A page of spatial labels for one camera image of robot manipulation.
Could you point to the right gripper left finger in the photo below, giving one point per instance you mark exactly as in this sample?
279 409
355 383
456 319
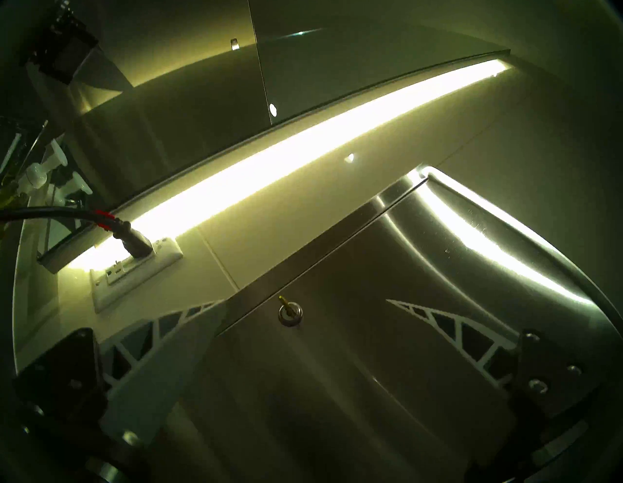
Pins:
160 370

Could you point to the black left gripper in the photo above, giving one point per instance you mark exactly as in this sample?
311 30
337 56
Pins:
61 46

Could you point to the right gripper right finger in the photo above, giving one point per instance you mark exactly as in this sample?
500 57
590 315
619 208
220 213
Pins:
486 360

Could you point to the stainless steel dispenser door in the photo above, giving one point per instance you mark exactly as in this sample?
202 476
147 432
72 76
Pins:
379 272

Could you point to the small brass key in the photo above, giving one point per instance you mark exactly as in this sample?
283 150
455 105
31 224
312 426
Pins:
284 305

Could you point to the yellow soap bottle white pump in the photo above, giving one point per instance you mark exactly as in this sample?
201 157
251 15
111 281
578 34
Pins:
36 174

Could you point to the bright vertical light strip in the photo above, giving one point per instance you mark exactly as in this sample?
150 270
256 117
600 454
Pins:
292 156

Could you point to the white wall outlet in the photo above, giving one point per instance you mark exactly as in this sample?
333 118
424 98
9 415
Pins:
141 277

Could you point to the wall mirror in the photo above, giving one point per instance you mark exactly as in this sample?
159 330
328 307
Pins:
194 107

